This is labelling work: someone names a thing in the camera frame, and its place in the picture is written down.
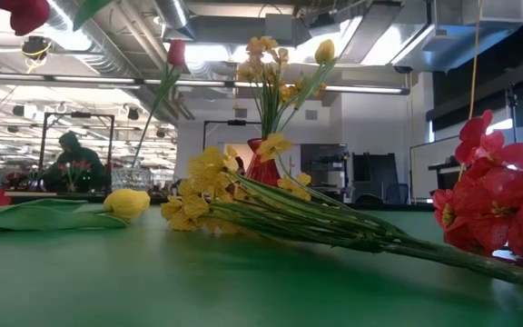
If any black equipment cabinet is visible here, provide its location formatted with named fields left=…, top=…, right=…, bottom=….
left=299, top=142, right=350, bottom=202

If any red glass vase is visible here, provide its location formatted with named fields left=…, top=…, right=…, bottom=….
left=244, top=137, right=283, bottom=188

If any distant black station frame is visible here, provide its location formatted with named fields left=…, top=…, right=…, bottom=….
left=202, top=118, right=263, bottom=152
left=38, top=111, right=116, bottom=192

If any person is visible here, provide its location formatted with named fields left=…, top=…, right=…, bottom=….
left=41, top=130, right=108, bottom=194

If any white board panel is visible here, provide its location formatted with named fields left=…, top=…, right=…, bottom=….
left=408, top=134, right=463, bottom=203

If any clear glass vase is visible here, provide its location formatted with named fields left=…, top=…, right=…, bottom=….
left=110, top=166, right=154, bottom=193

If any yellow hanging cord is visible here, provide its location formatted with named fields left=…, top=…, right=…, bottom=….
left=457, top=0, right=484, bottom=183

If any yellow small-flower bunch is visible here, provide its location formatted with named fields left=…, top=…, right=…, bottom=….
left=160, top=131, right=523, bottom=292
left=235, top=35, right=331, bottom=140

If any distant red flower bunch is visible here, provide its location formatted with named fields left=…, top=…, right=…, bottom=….
left=58, top=159, right=94, bottom=193

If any green table mat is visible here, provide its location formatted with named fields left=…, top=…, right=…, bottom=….
left=0, top=202, right=523, bottom=327

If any yellow artificial tulip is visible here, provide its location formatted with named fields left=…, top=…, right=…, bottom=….
left=0, top=187, right=152, bottom=233
left=274, top=38, right=338, bottom=137

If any red artificial tulip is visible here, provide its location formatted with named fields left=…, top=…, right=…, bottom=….
left=129, top=38, right=188, bottom=172
left=0, top=0, right=113, bottom=37

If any silver ceiling ventilation duct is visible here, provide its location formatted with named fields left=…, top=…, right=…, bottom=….
left=45, top=0, right=195, bottom=124

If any long ceiling light bar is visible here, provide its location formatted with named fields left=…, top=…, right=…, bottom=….
left=0, top=71, right=411, bottom=97

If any black ceiling camera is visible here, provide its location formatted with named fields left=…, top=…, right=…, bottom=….
left=20, top=35, right=54, bottom=63

